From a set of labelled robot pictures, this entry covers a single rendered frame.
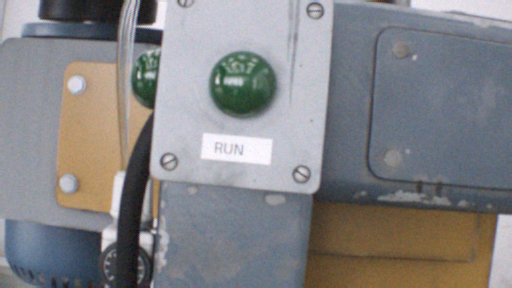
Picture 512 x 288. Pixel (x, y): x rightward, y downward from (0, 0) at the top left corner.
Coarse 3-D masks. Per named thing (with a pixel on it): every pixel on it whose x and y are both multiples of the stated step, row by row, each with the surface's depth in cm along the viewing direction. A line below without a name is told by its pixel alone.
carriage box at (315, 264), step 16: (480, 224) 84; (496, 224) 84; (480, 240) 84; (320, 256) 84; (336, 256) 84; (352, 256) 84; (480, 256) 84; (320, 272) 85; (336, 272) 84; (352, 272) 84; (368, 272) 84; (384, 272) 84; (400, 272) 84; (416, 272) 84; (432, 272) 84; (448, 272) 84; (464, 272) 84; (480, 272) 84
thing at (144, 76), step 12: (156, 48) 52; (144, 60) 51; (156, 60) 51; (132, 72) 52; (144, 72) 51; (156, 72) 51; (132, 84) 52; (144, 84) 51; (156, 84) 51; (144, 96) 51
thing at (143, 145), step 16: (144, 128) 57; (144, 144) 56; (144, 160) 56; (128, 176) 56; (144, 176) 57; (128, 192) 56; (144, 192) 57; (128, 208) 57; (128, 224) 57; (128, 240) 57; (128, 256) 57; (128, 272) 57
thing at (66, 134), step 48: (0, 48) 94; (48, 48) 94; (96, 48) 94; (144, 48) 94; (0, 96) 94; (48, 96) 94; (96, 96) 93; (0, 144) 94; (48, 144) 94; (96, 144) 93; (0, 192) 94; (48, 192) 94; (96, 192) 93
